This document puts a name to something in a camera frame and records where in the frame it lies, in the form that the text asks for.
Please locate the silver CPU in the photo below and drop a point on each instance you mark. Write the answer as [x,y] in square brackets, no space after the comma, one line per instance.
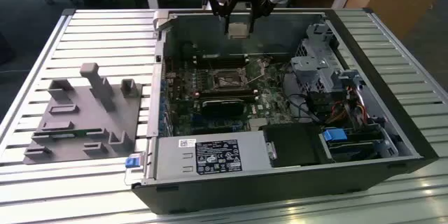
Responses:
[239,29]

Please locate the CPU socket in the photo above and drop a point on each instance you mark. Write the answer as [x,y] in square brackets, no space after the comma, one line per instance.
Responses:
[227,79]

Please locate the grey metal drive cage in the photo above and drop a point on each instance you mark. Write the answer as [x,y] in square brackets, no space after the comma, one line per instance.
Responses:
[315,74]

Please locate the green motherboard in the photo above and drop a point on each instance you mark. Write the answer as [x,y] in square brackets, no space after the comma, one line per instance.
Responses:
[269,98]

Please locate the black heatsink block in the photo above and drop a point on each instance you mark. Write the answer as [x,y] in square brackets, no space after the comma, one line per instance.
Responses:
[224,108]

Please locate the small silver heatsink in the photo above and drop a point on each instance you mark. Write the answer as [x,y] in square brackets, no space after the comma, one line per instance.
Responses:
[257,124]

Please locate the black plastic shroud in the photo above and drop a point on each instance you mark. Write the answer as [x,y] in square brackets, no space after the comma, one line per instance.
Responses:
[297,142]

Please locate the blue disk carrier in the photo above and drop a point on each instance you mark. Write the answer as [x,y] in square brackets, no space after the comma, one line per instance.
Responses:
[333,134]

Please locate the black disk drive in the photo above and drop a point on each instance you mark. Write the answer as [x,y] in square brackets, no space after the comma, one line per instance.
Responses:
[349,150]

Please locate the green RAM stick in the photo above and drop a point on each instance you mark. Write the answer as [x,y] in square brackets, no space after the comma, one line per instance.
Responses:
[89,131]

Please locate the grey power supply unit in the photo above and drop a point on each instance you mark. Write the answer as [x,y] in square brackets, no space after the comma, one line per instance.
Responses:
[168,161]

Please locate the grey parts rack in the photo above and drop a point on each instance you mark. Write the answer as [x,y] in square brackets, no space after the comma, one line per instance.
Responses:
[80,129]

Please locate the blue case latch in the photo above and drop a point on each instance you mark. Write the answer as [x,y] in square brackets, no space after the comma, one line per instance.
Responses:
[132,162]

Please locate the black PC case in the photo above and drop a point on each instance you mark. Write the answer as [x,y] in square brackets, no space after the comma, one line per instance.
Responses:
[244,195]

